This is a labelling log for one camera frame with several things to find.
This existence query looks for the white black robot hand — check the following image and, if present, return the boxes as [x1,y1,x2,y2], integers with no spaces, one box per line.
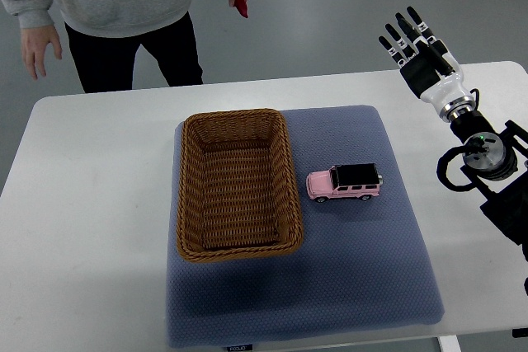
[378,6,475,123]

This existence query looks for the pink toy car black roof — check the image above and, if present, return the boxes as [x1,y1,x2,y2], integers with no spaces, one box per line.
[305,163,384,203]

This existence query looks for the red object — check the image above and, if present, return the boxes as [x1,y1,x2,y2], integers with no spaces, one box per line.
[234,0,248,19]

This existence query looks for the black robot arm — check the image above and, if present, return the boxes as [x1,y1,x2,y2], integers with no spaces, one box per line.
[379,7,527,251]

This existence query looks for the brown wicker basket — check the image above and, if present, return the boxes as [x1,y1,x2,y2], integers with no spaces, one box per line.
[176,109,304,263]

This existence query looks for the person right hand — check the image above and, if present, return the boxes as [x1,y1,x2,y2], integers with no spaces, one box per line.
[21,25,63,81]

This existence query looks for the blue grey cushion mat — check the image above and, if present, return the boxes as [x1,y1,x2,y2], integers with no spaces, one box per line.
[166,106,444,348]

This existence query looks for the person grey sweater black trousers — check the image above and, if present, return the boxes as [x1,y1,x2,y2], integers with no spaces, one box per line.
[0,0,251,94]

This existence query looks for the white table leg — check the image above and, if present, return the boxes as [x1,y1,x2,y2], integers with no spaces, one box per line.
[437,336,461,352]

